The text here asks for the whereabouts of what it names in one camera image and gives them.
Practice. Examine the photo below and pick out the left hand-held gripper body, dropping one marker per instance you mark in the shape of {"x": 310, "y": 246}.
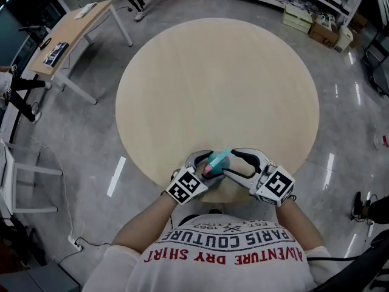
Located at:
{"x": 186, "y": 186}

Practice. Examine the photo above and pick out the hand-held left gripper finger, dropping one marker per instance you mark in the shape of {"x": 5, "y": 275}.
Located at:
{"x": 212, "y": 181}
{"x": 192, "y": 156}

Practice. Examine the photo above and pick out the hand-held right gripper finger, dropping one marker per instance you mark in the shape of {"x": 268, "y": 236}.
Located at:
{"x": 243, "y": 181}
{"x": 256, "y": 157}

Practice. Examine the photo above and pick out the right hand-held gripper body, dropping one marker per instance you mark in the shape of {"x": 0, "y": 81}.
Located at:
{"x": 275, "y": 185}

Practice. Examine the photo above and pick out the teal spray bottle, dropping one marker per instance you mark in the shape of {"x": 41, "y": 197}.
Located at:
{"x": 221, "y": 166}

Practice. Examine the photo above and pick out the cyan and pink spray head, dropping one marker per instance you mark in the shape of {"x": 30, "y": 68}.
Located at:
{"x": 219, "y": 158}

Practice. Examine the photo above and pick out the person's right forearm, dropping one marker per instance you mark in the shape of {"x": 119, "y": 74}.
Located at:
{"x": 299, "y": 227}

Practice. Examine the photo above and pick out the person's left forearm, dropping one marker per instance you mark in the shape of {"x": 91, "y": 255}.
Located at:
{"x": 143, "y": 224}

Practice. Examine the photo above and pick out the person's white printed shirt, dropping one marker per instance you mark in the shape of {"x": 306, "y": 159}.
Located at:
{"x": 218, "y": 263}

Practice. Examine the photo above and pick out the red and white object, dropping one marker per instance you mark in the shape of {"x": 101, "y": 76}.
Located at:
{"x": 383, "y": 141}

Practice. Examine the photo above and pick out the black swivel chair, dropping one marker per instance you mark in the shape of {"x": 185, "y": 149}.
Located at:
{"x": 361, "y": 269}

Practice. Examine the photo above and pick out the white power strip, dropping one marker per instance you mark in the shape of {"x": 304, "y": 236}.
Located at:
{"x": 75, "y": 242}

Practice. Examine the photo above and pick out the open cardboard box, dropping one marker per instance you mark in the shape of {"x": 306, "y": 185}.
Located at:
{"x": 323, "y": 35}

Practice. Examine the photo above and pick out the pale green drawer box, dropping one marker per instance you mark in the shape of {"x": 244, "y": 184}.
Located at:
{"x": 297, "y": 18}

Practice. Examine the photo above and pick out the white plastic canister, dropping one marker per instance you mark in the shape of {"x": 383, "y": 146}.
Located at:
{"x": 344, "y": 39}

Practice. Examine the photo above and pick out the black cart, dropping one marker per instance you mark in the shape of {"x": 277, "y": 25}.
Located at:
{"x": 378, "y": 65}

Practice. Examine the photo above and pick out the blue and white box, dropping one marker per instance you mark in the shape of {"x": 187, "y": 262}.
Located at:
{"x": 55, "y": 54}

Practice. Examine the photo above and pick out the rectangular wooden desk white legs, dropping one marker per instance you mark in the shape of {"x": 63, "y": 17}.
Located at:
{"x": 73, "y": 32}

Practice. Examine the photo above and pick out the grey cabinet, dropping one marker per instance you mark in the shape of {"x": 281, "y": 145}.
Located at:
{"x": 39, "y": 277}

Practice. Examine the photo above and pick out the white book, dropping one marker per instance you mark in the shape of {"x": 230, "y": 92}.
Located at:
{"x": 85, "y": 10}

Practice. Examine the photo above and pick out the black office chair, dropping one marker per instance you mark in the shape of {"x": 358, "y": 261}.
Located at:
{"x": 33, "y": 30}

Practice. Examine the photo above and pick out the white stool frame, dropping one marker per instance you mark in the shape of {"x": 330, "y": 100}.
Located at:
{"x": 18, "y": 175}

